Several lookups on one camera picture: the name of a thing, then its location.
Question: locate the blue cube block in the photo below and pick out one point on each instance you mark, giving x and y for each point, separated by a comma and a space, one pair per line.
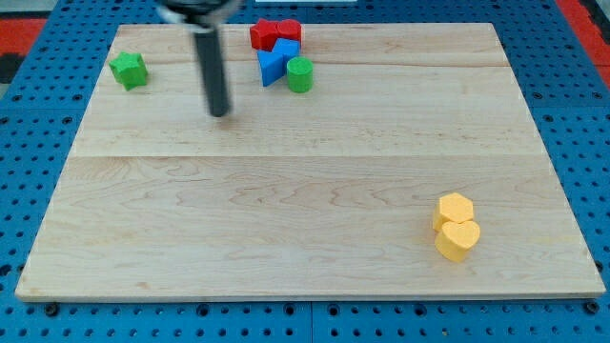
287, 48

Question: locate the red cylinder block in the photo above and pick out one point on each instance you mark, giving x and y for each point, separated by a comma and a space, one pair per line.
289, 29

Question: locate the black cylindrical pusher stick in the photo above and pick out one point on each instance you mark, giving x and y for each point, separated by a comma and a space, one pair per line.
211, 64

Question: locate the light wooden board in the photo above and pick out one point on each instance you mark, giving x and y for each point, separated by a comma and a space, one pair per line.
325, 195

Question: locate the red pentagon block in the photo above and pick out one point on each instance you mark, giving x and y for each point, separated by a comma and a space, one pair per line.
264, 34

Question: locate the yellow heart block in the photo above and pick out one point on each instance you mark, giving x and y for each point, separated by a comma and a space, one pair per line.
455, 240

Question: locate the green star block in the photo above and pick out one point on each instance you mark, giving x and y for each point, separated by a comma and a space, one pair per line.
129, 70

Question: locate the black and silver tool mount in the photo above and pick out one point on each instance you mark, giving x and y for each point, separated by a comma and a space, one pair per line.
198, 14

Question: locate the green cylinder block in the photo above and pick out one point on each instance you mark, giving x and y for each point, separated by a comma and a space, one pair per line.
300, 74

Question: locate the yellow hexagon block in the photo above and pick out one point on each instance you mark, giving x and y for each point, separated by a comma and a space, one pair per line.
452, 207

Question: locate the blue triangle block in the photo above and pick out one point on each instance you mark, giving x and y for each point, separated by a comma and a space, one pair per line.
271, 65

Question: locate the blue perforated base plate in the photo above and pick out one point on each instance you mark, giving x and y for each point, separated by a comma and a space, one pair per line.
47, 97

